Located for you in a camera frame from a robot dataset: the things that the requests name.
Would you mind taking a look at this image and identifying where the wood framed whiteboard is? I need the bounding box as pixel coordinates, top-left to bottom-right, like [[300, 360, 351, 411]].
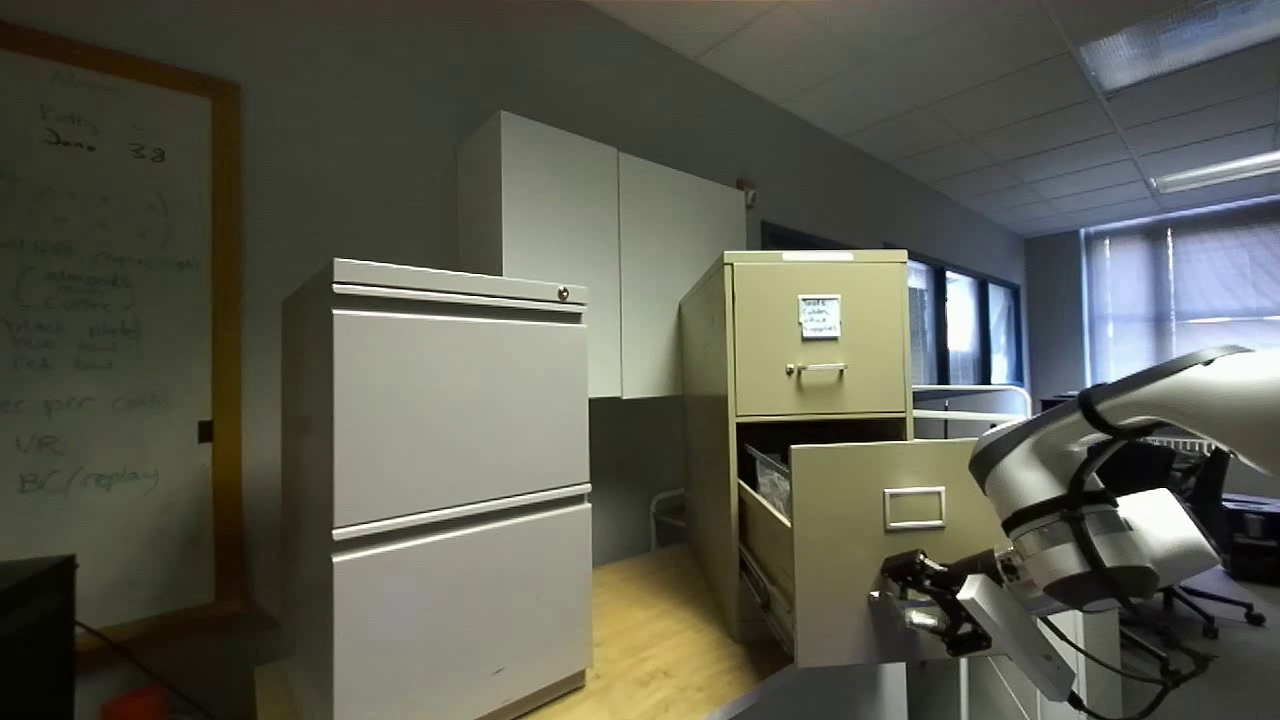
[[0, 18, 244, 638]]

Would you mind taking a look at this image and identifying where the black office chair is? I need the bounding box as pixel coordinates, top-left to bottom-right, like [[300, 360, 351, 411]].
[[1165, 451, 1268, 638]]

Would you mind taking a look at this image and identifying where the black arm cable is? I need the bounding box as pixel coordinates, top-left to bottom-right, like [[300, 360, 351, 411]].
[[994, 384, 1232, 720]]

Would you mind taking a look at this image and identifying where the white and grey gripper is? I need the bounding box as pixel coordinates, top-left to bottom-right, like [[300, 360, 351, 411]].
[[878, 549, 1074, 699]]

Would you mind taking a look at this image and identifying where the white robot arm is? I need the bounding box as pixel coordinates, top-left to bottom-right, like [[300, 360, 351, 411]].
[[878, 342, 1280, 714]]

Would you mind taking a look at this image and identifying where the beige bottom drawer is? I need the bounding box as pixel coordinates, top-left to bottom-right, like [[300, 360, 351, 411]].
[[737, 440, 1002, 666]]

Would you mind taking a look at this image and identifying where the beige filing cabinet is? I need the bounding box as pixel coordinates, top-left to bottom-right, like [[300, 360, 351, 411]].
[[671, 242, 918, 644]]

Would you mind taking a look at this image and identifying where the white wall cabinet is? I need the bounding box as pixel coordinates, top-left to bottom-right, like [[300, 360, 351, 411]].
[[455, 113, 749, 399]]

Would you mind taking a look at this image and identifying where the ceiling light panel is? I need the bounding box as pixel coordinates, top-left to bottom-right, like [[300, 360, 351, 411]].
[[1081, 0, 1280, 92]]

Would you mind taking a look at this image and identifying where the beige top drawer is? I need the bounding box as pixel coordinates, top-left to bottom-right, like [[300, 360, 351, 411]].
[[729, 250, 907, 420]]

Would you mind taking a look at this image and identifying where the grey filing cabinet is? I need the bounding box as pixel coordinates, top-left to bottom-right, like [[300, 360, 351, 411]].
[[281, 256, 592, 720]]

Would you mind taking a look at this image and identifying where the beige drawer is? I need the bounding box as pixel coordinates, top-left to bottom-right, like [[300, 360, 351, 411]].
[[737, 440, 1002, 666], [729, 250, 907, 420]]

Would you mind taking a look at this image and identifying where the window with blinds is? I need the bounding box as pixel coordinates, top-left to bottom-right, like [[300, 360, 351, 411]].
[[1082, 203, 1280, 381]]

